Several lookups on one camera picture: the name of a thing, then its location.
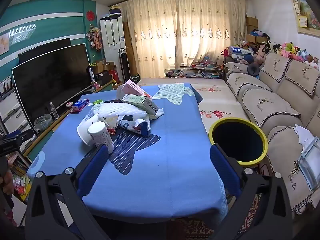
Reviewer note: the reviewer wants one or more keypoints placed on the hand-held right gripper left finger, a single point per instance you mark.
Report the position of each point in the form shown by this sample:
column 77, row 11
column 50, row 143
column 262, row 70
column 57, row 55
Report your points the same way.
column 92, row 172

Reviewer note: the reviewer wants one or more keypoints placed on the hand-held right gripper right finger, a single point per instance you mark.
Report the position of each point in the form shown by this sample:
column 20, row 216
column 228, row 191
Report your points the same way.
column 225, row 172

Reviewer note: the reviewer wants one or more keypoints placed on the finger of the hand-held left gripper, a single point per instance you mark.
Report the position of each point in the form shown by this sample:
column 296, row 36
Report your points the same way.
column 11, row 148
column 15, row 136

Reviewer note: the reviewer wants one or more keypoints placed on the black bin with yellow rim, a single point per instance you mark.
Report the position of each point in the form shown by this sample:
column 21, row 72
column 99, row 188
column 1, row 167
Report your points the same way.
column 237, row 140

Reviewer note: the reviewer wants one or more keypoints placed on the white printed cup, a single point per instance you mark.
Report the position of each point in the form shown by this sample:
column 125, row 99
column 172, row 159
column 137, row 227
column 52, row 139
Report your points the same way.
column 100, row 135

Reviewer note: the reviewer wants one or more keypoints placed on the red white snack bag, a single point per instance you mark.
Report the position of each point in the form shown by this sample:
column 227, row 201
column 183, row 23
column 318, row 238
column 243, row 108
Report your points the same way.
column 111, row 130

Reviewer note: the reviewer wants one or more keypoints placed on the white blue snack bag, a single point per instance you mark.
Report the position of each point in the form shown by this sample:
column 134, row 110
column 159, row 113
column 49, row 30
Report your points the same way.
column 130, row 125

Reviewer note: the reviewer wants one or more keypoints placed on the white foam net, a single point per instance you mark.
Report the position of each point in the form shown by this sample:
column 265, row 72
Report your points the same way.
column 117, row 111

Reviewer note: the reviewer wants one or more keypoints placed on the large green-white bottle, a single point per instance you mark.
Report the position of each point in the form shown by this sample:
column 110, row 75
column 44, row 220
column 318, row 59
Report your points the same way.
column 98, row 106

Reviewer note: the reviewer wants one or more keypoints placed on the green white carton box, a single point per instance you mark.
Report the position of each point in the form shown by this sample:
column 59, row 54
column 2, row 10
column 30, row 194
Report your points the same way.
column 140, row 102

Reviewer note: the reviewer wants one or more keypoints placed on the pink box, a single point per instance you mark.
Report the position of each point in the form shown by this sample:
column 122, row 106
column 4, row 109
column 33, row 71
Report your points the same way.
column 135, row 87

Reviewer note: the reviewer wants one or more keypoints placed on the person's left hand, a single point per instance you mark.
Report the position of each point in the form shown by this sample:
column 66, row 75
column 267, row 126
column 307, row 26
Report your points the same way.
column 8, row 180

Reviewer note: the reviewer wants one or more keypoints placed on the white drawer unit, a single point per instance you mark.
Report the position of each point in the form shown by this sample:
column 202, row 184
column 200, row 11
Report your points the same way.
column 12, row 112

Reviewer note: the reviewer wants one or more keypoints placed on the pile of colourful books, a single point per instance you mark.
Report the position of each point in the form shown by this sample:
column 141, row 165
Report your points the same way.
column 21, row 182

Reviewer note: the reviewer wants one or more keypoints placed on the glass ashtray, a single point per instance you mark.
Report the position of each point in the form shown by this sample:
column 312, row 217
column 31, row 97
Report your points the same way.
column 43, row 123

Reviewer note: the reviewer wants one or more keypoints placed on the clear water bottle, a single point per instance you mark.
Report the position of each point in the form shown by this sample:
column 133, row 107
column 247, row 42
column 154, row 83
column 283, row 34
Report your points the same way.
column 53, row 111

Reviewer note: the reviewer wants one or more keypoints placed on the large black curved television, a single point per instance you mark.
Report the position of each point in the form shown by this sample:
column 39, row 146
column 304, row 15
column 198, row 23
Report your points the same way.
column 50, row 85

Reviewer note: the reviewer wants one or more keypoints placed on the blue star-print tablecloth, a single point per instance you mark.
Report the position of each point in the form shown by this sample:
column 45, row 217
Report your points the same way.
column 162, row 167

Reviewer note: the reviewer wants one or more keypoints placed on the small pink white object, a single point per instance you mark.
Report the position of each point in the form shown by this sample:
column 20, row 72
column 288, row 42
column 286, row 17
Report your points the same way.
column 69, row 104

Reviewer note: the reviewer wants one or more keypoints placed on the red flat packet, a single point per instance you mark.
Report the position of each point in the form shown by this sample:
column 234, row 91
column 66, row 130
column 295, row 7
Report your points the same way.
column 77, row 110

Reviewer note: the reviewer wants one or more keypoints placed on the dark red patterned rug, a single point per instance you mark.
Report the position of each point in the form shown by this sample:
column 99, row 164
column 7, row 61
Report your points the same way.
column 195, row 230

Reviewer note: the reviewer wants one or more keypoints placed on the clear plastic zip bag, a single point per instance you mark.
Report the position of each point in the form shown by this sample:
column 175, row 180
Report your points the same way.
column 310, row 165

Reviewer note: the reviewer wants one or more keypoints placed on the white paper sheets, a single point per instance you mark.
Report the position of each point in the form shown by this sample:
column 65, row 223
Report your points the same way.
column 303, row 132

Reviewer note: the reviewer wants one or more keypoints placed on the black rectangular panel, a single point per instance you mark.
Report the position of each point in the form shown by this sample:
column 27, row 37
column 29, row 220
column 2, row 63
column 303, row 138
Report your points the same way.
column 45, row 47

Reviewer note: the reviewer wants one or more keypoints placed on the white box with black print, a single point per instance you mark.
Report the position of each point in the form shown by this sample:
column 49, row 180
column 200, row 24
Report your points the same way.
column 91, row 76

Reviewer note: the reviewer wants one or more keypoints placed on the beige sofa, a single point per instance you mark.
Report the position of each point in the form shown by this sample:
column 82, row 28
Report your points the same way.
column 282, row 90

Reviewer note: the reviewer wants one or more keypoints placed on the dark green box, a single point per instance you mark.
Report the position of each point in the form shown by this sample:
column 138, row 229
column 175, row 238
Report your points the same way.
column 135, row 77

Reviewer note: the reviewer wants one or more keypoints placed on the black round cushion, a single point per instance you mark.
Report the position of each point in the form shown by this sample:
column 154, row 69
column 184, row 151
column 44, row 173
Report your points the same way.
column 253, row 70

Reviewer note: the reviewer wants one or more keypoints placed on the open cardboard box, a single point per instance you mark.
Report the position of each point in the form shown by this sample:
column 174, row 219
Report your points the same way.
column 100, row 66

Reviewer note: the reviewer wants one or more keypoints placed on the pile of books and clutter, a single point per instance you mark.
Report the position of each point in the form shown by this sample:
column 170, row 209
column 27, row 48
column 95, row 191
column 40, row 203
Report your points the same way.
column 202, row 68

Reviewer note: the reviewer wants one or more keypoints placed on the glass coffee table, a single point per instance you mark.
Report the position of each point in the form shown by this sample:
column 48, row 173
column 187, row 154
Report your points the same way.
column 175, row 73

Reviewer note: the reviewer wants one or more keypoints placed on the black tower fan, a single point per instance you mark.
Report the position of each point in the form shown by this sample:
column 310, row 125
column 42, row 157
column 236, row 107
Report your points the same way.
column 122, row 65

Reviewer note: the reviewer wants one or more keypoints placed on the blue white star bag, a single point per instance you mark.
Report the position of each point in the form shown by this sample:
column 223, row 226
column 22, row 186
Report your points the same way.
column 240, row 52

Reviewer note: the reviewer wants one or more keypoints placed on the hanging artificial flower decoration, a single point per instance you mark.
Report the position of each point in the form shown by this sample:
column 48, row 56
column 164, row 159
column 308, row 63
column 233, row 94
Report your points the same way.
column 94, row 37

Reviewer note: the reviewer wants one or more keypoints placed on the tall brown cardboard sheet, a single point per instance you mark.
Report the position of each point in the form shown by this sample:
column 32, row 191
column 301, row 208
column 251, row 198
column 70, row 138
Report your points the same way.
column 130, row 45

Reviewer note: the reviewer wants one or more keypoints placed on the pile of plush toys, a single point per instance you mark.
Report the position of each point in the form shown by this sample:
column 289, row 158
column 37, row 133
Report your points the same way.
column 290, row 50

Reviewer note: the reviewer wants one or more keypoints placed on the white standing air conditioner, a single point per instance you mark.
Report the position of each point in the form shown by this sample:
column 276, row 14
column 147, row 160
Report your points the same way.
column 112, row 35

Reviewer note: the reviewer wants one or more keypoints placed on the cream embroidered curtain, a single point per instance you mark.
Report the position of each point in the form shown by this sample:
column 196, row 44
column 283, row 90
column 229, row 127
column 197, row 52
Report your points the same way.
column 212, row 30
column 150, row 30

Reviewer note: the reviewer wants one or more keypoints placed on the purple storage box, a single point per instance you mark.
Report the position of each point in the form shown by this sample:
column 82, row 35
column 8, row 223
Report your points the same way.
column 115, row 11

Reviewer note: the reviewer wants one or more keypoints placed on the framed flower painting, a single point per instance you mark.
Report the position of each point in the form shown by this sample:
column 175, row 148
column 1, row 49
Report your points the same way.
column 310, row 12

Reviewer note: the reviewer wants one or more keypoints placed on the small photo frame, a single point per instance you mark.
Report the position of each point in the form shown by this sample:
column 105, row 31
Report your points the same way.
column 6, row 85

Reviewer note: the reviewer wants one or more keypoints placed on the pale wall picture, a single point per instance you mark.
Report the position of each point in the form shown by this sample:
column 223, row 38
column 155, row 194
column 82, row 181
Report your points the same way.
column 4, row 43

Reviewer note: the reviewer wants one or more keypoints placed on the crystal wall decoration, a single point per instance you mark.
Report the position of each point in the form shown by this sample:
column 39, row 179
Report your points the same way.
column 22, row 33

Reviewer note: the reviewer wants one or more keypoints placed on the red round wall ornament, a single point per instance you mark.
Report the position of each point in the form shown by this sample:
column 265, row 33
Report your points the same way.
column 91, row 15

